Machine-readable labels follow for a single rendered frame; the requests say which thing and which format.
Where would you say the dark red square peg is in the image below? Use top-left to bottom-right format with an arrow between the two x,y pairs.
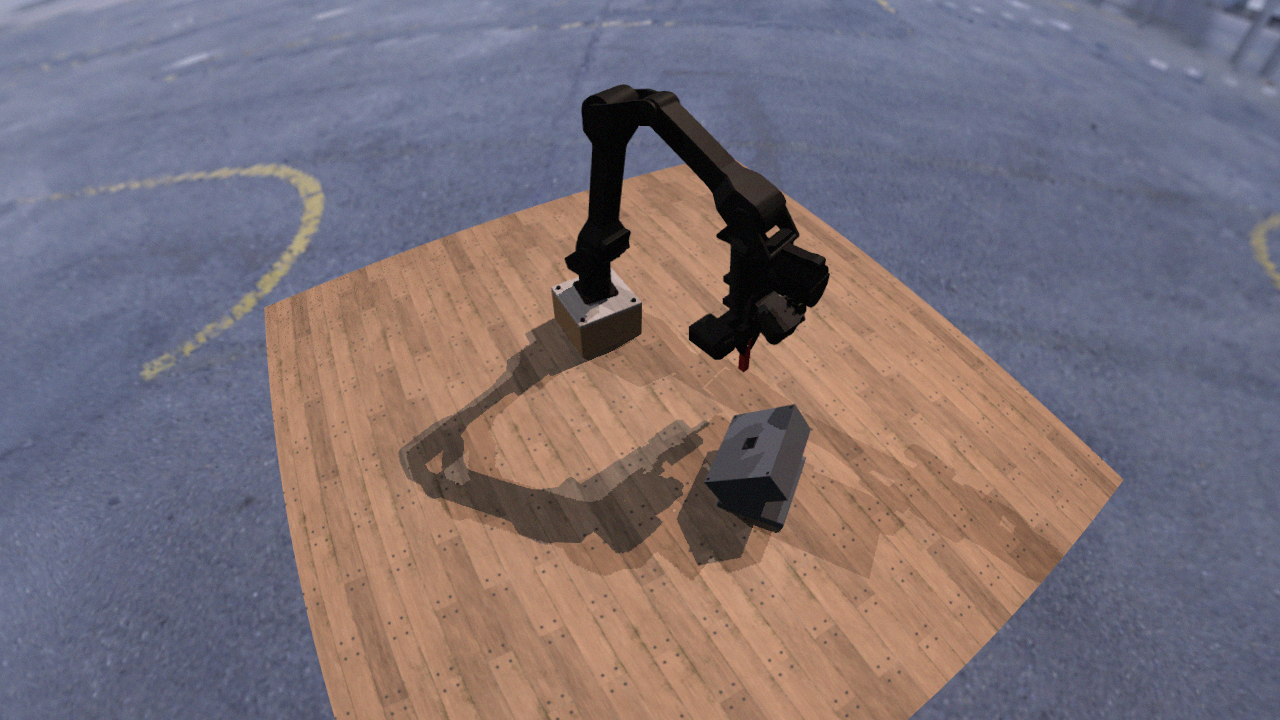
739,338 -> 753,372

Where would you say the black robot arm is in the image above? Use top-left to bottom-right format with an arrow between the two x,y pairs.
564,85 -> 829,345

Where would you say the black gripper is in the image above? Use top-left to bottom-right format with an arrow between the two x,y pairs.
689,273 -> 771,360

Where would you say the grey sloped panel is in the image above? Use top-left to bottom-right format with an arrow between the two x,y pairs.
704,404 -> 812,529

